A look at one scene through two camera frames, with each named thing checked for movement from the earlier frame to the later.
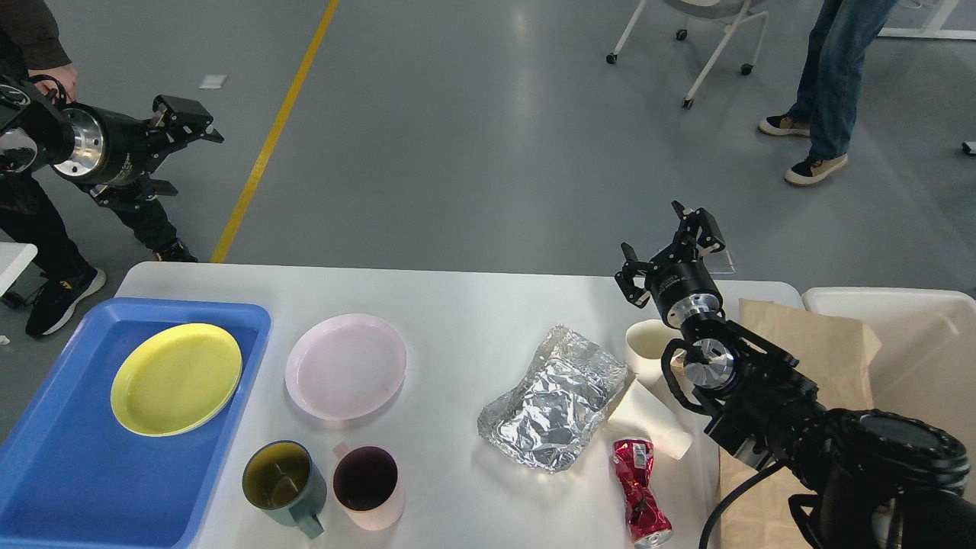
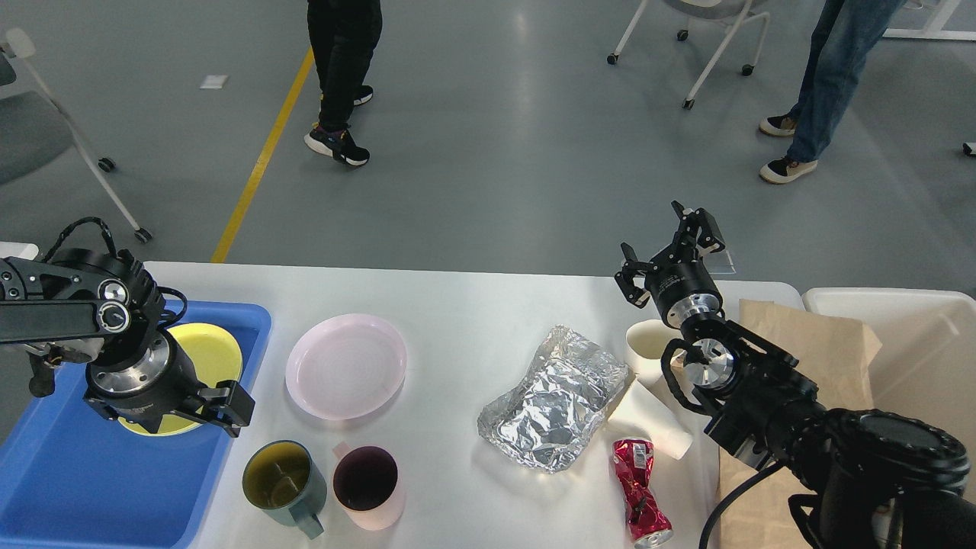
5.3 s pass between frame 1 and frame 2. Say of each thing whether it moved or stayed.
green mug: stayed
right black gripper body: stayed
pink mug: stayed
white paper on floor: stayed
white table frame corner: stayed
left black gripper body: moved
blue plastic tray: stayed
